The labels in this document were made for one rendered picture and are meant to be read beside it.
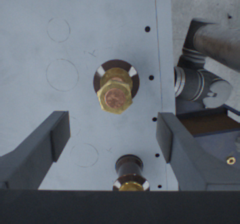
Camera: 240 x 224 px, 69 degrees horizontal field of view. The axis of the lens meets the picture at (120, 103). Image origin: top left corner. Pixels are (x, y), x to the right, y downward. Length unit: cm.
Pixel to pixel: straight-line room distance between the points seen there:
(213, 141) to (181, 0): 130
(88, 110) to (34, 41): 21
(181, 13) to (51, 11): 157
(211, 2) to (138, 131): 170
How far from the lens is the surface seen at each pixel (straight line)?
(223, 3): 209
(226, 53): 53
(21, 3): 50
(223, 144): 126
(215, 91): 66
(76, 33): 45
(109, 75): 34
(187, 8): 195
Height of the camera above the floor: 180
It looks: 72 degrees down
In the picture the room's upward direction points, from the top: 179 degrees clockwise
